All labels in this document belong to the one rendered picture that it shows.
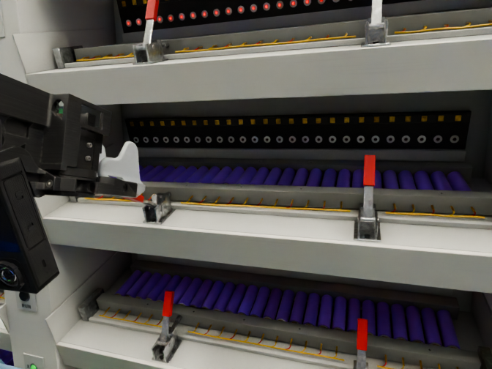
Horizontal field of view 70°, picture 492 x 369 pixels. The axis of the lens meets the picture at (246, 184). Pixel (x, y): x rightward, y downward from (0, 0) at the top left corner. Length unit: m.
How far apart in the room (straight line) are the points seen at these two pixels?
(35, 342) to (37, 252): 0.38
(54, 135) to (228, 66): 0.20
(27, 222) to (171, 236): 0.20
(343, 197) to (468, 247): 0.14
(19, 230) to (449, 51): 0.39
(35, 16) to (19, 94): 0.31
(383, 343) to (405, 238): 0.17
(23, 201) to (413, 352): 0.46
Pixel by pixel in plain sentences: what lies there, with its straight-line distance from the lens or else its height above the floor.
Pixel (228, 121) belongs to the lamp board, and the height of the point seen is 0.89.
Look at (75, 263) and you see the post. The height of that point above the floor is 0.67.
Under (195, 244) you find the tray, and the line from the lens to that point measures 0.45.
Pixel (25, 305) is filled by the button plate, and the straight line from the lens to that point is 0.67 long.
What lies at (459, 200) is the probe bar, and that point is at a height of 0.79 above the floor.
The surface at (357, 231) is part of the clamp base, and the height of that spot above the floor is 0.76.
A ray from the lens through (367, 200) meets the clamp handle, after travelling 0.41.
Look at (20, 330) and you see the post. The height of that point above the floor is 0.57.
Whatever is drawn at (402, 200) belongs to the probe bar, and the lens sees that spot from 0.46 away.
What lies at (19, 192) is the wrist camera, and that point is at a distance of 0.31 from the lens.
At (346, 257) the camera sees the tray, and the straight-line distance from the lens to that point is 0.41.
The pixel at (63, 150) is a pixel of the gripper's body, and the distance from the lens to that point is 0.31.
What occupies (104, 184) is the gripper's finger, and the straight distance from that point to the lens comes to 0.33.
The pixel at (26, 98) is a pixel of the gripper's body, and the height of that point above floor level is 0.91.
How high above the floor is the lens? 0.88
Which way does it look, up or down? 9 degrees down
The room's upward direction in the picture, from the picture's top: 1 degrees counter-clockwise
